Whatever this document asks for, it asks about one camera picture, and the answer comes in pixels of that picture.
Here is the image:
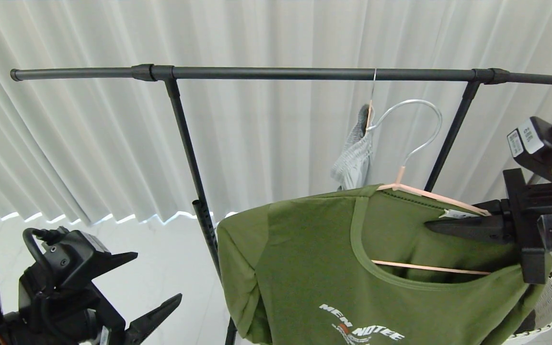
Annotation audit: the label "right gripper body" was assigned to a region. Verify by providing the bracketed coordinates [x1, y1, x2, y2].
[503, 168, 552, 285]

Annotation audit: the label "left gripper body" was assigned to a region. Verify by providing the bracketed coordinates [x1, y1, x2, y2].
[10, 268, 131, 345]

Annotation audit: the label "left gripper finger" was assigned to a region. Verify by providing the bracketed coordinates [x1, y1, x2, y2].
[123, 293, 183, 345]
[80, 252, 138, 290]

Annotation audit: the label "pink clothes hanger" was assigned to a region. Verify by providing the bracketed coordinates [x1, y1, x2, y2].
[366, 99, 493, 276]
[365, 69, 378, 132]

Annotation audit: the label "green t-shirt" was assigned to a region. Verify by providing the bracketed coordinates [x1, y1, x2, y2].
[216, 184, 552, 345]

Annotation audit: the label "pale grey shorts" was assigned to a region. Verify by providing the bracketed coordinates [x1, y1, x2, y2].
[330, 103, 375, 191]

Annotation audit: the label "white laundry basket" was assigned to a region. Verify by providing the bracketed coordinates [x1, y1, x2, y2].
[504, 271, 552, 345]

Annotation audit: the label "black clothes rack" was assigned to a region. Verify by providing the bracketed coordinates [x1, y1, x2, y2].
[10, 64, 552, 345]

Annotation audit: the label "white curtain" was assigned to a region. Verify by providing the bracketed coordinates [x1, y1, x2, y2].
[0, 0, 552, 226]

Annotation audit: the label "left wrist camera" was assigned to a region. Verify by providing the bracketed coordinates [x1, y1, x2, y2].
[40, 228, 111, 276]

